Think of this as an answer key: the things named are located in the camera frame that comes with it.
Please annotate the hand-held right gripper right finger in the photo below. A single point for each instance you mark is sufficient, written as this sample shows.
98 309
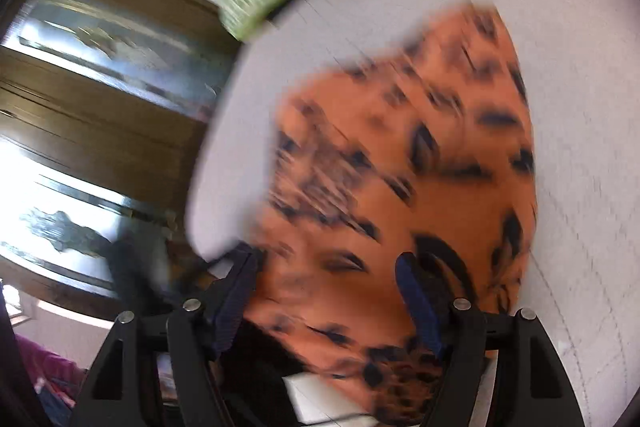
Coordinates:
417 302

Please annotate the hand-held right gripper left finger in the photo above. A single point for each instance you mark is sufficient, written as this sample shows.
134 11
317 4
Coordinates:
235 302

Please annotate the orange black floral garment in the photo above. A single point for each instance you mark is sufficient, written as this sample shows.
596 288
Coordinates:
400 157

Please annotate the pink cloth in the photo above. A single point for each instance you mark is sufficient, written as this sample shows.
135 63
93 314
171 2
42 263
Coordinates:
50 369

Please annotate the wooden glass-door cabinet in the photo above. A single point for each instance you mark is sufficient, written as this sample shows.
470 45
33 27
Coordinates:
100 122

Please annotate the white paper sheet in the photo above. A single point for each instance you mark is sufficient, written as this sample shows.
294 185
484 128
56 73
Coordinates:
320 399

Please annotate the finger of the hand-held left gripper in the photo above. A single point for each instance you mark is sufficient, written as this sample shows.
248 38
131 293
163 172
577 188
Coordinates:
132 267

